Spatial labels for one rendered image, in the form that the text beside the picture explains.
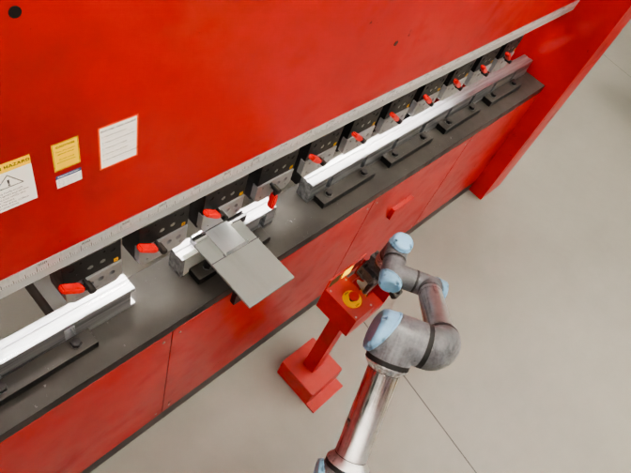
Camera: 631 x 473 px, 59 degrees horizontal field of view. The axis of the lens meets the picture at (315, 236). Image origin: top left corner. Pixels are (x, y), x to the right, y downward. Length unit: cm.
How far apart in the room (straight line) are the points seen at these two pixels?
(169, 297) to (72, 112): 85
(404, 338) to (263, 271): 52
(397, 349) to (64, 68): 94
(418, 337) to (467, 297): 188
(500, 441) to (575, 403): 54
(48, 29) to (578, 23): 269
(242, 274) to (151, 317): 29
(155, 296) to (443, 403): 164
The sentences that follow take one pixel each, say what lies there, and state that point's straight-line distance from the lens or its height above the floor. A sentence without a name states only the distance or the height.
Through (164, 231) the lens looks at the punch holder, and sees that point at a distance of 149.
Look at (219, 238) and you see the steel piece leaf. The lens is 174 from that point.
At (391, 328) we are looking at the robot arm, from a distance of 139.
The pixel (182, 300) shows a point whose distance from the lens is 176.
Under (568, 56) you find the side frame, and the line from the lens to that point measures 327.
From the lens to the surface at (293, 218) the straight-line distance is 201.
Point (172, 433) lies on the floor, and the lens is 251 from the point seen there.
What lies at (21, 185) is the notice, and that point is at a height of 157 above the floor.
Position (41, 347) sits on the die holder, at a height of 94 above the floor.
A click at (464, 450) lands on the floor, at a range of 287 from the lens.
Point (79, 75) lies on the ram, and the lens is 100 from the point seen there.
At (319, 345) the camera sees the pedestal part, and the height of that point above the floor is 34.
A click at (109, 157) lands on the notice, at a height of 155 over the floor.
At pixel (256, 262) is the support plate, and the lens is 171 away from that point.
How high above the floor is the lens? 240
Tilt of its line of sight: 51 degrees down
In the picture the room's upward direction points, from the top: 24 degrees clockwise
